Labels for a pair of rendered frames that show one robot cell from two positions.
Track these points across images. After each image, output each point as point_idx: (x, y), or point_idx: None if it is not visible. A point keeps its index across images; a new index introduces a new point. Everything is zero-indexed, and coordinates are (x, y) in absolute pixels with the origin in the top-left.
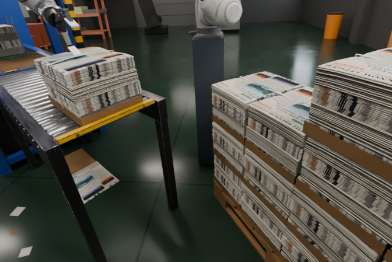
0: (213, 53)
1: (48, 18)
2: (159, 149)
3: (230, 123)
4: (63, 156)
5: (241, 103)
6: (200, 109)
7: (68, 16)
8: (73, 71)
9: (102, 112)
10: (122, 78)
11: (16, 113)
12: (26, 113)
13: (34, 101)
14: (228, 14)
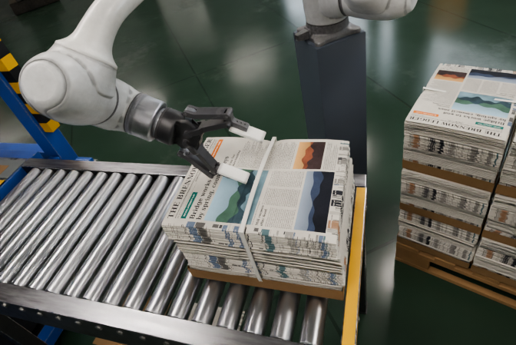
0: (350, 59)
1: (170, 136)
2: None
3: (458, 167)
4: None
5: (495, 140)
6: None
7: (239, 122)
8: (335, 227)
9: None
10: (350, 187)
11: (154, 331)
12: (176, 321)
13: (143, 286)
14: (411, 1)
